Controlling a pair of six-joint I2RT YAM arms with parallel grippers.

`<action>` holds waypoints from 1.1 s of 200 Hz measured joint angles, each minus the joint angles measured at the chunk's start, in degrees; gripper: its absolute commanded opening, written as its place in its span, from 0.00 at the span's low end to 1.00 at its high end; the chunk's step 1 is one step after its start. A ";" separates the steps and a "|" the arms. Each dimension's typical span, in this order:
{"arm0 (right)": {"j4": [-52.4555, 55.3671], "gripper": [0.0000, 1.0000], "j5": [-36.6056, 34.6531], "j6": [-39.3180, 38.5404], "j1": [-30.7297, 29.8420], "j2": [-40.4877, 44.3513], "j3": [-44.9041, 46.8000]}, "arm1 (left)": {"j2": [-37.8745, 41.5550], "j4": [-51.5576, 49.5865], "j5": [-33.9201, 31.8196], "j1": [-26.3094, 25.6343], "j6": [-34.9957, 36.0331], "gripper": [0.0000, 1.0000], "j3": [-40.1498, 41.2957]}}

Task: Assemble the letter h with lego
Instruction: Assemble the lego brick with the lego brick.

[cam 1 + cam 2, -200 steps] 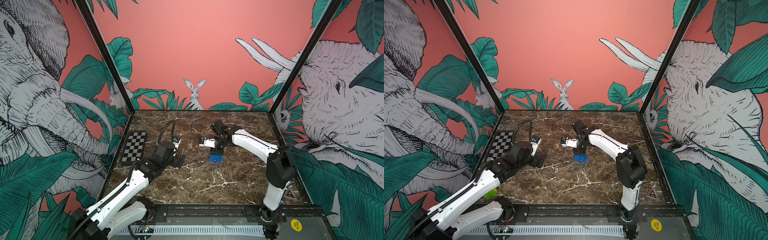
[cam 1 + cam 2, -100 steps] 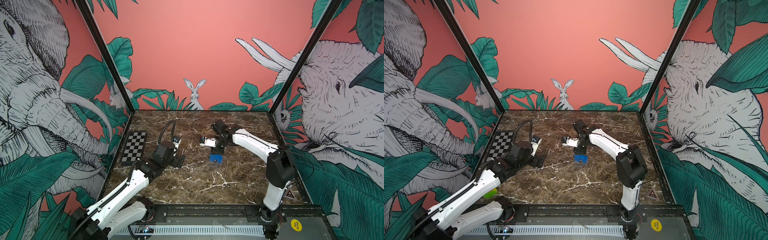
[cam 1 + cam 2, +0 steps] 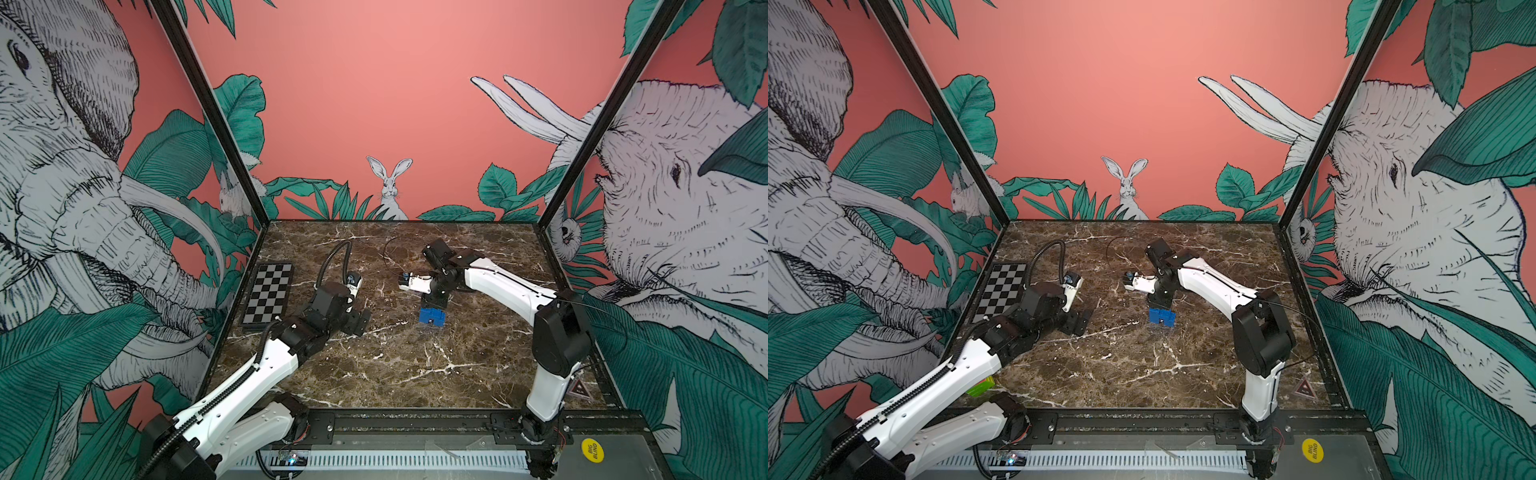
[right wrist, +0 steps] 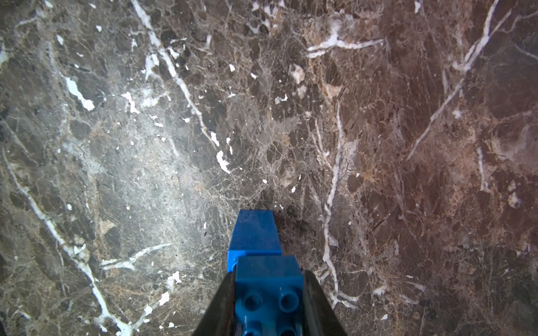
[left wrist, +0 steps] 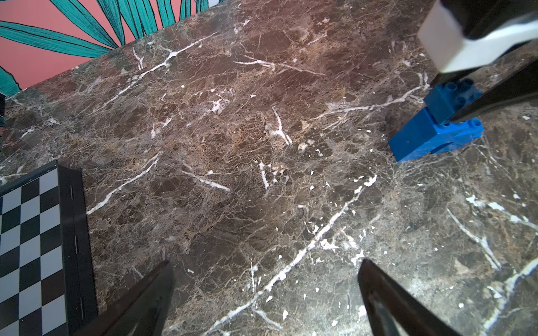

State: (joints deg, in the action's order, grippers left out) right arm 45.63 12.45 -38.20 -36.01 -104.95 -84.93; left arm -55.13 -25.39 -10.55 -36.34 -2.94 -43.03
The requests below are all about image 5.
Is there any long blue lego brick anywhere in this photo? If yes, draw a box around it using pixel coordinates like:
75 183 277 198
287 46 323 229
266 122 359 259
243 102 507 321
389 78 484 162

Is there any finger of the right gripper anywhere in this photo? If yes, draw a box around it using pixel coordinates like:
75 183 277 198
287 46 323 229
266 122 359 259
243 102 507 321
430 68 475 88
449 60 537 123

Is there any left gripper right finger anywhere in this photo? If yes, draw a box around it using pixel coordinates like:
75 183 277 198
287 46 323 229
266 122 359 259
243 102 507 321
357 259 458 336

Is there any checkerboard calibration board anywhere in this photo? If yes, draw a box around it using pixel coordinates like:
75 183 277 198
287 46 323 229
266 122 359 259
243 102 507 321
1 161 98 335

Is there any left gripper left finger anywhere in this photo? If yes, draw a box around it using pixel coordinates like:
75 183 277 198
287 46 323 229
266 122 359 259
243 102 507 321
76 260 175 335

